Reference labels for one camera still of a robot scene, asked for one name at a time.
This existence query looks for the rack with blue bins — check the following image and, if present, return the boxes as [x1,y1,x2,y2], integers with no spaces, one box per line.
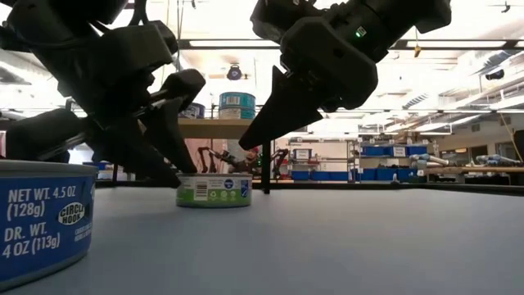
[359,142,430,183]

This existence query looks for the overhead LED light bar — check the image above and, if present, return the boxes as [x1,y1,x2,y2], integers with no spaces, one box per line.
[178,39,524,51]

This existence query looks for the round black ceiling camera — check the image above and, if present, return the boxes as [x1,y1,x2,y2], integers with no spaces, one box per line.
[225,64,244,83]

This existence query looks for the dark blue label tuna can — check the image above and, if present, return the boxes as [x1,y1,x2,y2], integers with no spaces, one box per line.
[0,159,99,293]
[179,102,206,120]

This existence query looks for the green label tuna can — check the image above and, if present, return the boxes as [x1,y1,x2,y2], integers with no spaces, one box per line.
[175,172,254,209]

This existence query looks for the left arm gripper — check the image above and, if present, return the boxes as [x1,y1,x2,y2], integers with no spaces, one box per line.
[6,22,199,189]

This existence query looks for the wooden workbench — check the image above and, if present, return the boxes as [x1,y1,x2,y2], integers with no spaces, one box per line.
[423,166,524,176]

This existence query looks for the blue table mat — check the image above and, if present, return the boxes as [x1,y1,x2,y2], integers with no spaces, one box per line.
[0,186,524,295]

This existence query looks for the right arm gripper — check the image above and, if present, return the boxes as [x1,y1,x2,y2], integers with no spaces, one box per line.
[238,16,380,152]

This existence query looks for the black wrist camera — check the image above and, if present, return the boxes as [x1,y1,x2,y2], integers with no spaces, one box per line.
[161,68,206,111]
[250,0,328,43]

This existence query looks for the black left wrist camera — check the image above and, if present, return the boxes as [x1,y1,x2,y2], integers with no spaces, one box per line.
[161,68,206,111]

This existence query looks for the wooden shelf with black frame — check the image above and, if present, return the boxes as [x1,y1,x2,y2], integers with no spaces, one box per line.
[110,99,276,196]

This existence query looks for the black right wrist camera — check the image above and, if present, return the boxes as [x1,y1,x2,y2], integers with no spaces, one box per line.
[250,0,328,43]

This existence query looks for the person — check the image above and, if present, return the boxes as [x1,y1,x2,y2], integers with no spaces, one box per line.
[233,147,263,175]

